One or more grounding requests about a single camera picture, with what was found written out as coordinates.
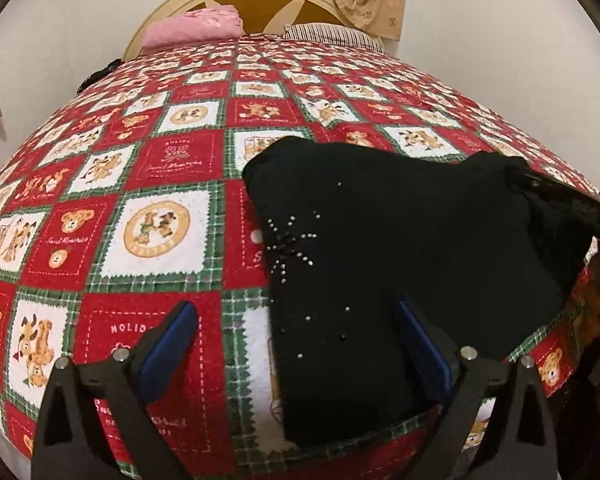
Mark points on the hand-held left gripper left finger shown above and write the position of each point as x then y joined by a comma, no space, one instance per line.
167,355

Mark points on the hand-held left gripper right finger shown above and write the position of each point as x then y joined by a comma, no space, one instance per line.
430,355

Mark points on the black pants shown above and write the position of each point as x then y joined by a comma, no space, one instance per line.
405,240

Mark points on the red printed bed blanket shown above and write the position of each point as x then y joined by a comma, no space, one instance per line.
130,160

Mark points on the black mesh cloth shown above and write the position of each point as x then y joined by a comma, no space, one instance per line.
565,202

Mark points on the small black cloth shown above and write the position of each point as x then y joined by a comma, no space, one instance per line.
97,75

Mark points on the pink folded blanket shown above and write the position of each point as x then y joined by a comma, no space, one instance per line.
190,27

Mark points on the striped pillow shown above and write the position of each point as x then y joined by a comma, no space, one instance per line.
330,34

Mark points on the cream wooden headboard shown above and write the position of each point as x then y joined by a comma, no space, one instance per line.
260,5

